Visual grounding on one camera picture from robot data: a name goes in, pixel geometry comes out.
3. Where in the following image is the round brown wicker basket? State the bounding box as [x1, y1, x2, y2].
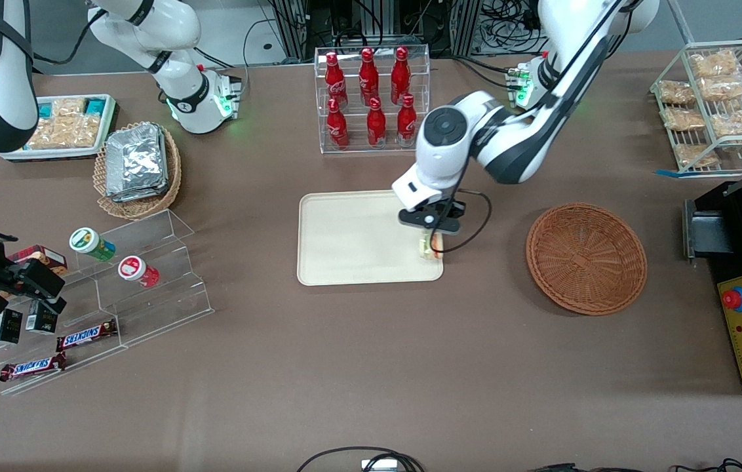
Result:
[526, 202, 648, 317]

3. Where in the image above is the red white lidded jar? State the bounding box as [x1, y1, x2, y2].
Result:
[117, 255, 161, 288]

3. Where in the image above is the triangular sandwich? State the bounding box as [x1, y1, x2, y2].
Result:
[418, 233, 444, 261]

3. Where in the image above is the white plastic bin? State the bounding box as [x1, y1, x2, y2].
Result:
[0, 94, 117, 162]

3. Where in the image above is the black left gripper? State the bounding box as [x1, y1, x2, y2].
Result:
[399, 200, 466, 250]

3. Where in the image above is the aluminium profile frame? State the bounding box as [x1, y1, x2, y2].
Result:
[273, 0, 311, 64]

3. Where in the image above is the tangled black cable bundle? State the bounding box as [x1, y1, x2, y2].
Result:
[479, 0, 545, 54]

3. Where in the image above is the small black box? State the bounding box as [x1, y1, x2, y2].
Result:
[0, 308, 24, 345]
[25, 300, 59, 335]

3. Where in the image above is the silver foil pack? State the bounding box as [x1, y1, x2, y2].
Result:
[109, 180, 170, 203]
[105, 123, 168, 195]

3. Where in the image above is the black machine with yellow panel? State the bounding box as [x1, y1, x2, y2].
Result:
[682, 180, 742, 395]

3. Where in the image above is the Snickers chocolate bar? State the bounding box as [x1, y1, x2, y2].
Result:
[56, 319, 118, 353]
[0, 352, 68, 383]

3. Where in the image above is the long black looped cable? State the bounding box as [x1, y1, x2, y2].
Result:
[296, 446, 425, 472]

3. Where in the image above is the red brown carton box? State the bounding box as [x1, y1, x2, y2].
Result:
[7, 245, 69, 277]

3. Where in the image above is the red cola bottle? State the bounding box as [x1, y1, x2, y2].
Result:
[367, 97, 387, 148]
[325, 52, 349, 109]
[359, 47, 380, 106]
[391, 46, 411, 106]
[397, 94, 418, 146]
[326, 97, 350, 150]

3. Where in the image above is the oval light wicker basket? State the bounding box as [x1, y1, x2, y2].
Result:
[93, 122, 183, 220]

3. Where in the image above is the green white lidded jar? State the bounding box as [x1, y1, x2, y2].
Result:
[69, 227, 117, 262]

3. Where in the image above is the bagged fried snack pack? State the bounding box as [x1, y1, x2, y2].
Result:
[709, 98, 742, 140]
[659, 80, 696, 106]
[699, 75, 742, 102]
[673, 144, 720, 168]
[663, 107, 706, 132]
[689, 49, 742, 79]

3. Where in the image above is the clear cracker snack pack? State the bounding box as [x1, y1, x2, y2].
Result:
[27, 117, 70, 149]
[51, 98, 87, 119]
[68, 115, 102, 146]

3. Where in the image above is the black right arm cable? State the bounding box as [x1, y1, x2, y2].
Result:
[29, 8, 109, 66]

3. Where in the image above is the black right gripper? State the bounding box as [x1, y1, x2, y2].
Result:
[0, 258, 68, 317]

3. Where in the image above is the clear acrylic bottle rack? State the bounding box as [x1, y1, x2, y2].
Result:
[315, 45, 431, 155]

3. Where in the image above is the beige rectangular tray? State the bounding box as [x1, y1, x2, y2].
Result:
[297, 188, 444, 287]

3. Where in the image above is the clear acrylic stepped stand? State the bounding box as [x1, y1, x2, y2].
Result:
[0, 208, 216, 396]

